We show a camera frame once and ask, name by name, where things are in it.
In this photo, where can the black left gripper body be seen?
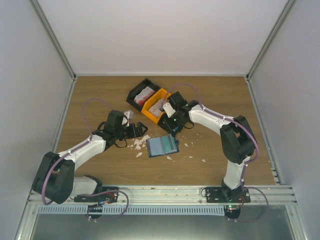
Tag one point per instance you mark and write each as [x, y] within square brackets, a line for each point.
[129, 134]

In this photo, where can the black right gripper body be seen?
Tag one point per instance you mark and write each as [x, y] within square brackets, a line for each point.
[178, 120]

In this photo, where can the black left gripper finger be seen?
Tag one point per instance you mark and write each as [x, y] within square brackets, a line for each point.
[141, 127]
[140, 133]

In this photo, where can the blue card holder wallet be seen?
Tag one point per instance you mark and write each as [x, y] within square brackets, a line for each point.
[161, 146]

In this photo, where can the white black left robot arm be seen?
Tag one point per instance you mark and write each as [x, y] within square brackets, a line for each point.
[55, 179]

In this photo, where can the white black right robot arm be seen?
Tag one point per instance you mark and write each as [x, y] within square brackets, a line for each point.
[237, 139]

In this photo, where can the black right card bin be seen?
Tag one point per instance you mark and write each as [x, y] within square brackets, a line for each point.
[170, 125]

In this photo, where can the black card bin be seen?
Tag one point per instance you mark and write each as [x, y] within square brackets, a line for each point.
[137, 89]
[170, 125]

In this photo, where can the red white card stack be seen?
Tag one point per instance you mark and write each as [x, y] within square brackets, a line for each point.
[143, 95]

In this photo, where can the black left card bin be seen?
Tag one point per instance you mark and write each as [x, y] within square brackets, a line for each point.
[137, 89]

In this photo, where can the yellow middle card bin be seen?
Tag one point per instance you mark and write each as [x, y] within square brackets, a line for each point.
[160, 94]

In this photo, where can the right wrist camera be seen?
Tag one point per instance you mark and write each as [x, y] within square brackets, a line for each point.
[168, 109]

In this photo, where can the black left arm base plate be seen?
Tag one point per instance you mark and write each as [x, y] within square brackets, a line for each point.
[110, 197]

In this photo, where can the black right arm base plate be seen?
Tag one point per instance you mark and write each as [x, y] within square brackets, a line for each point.
[214, 194]

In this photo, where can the grey slotted cable duct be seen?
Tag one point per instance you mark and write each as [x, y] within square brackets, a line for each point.
[195, 210]

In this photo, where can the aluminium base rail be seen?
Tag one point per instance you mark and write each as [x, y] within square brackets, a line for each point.
[197, 195]

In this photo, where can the aluminium corner post right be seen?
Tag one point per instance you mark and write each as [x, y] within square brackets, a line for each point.
[289, 4]

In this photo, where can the aluminium corner post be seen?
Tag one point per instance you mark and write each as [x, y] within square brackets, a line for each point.
[289, 4]
[52, 36]

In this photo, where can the aluminium corner post left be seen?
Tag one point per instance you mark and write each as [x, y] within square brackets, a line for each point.
[52, 36]

